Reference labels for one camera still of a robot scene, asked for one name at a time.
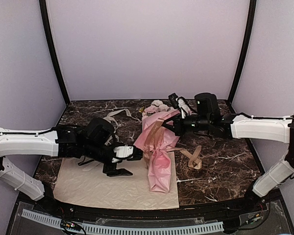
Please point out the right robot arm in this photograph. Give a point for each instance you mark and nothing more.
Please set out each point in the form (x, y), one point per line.
(207, 117)

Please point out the cream wrapping paper sheet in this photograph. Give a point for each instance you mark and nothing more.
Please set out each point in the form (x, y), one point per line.
(88, 186)

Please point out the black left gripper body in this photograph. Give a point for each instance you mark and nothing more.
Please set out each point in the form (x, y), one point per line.
(107, 169)

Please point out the left black frame post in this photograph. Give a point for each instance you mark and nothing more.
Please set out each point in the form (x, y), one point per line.
(52, 51)

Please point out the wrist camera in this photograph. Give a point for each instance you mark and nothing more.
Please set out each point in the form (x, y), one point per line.
(127, 153)
(181, 104)

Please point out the cream printed ribbon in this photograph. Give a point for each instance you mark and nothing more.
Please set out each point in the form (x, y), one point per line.
(117, 124)

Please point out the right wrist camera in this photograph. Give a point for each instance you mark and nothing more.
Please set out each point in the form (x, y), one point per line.
(181, 104)

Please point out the grey slotted cable duct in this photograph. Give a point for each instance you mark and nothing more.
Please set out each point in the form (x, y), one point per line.
(127, 227)

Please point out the pink wrapping paper sheet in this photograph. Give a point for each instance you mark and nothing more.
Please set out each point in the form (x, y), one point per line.
(158, 181)

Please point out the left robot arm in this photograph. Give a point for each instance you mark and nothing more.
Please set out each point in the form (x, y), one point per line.
(96, 141)

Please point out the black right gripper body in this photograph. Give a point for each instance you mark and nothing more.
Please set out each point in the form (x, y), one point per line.
(182, 129)

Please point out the black frame post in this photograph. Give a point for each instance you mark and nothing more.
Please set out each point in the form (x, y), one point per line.
(52, 51)
(244, 50)

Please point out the small circuit board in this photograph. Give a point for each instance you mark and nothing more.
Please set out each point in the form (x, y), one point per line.
(69, 226)

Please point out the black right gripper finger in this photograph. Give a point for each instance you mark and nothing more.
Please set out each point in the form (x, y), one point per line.
(169, 122)
(169, 127)

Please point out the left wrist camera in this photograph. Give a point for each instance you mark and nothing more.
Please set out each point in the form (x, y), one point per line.
(127, 153)

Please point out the tan satin ribbon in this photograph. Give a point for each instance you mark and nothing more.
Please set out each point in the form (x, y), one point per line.
(157, 141)

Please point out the right black frame post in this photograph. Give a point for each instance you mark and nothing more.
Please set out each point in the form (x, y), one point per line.
(244, 50)

